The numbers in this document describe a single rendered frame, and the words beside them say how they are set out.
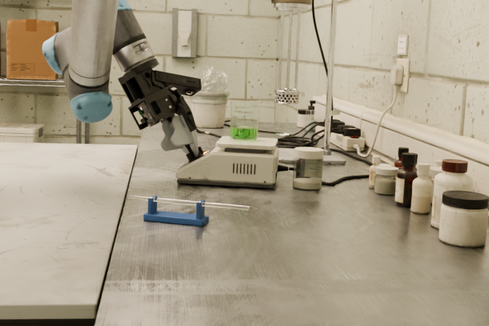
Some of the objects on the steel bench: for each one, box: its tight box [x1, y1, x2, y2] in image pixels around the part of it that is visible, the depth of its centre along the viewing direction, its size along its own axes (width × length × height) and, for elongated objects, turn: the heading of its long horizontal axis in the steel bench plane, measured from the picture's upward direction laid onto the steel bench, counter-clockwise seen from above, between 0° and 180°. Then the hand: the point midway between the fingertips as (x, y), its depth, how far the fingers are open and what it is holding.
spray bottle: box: [305, 100, 317, 131], centre depth 241 cm, size 4×4×11 cm
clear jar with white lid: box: [293, 147, 324, 191], centre depth 140 cm, size 6×6×8 cm
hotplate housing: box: [175, 147, 288, 188], centre depth 143 cm, size 22×13×8 cm
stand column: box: [323, 0, 339, 155], centre depth 176 cm, size 3×3×70 cm
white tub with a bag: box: [190, 65, 229, 129], centre depth 241 cm, size 14×14×21 cm
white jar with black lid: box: [439, 191, 489, 247], centre depth 103 cm, size 7×7×7 cm
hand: (194, 149), depth 141 cm, fingers closed, pressing on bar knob
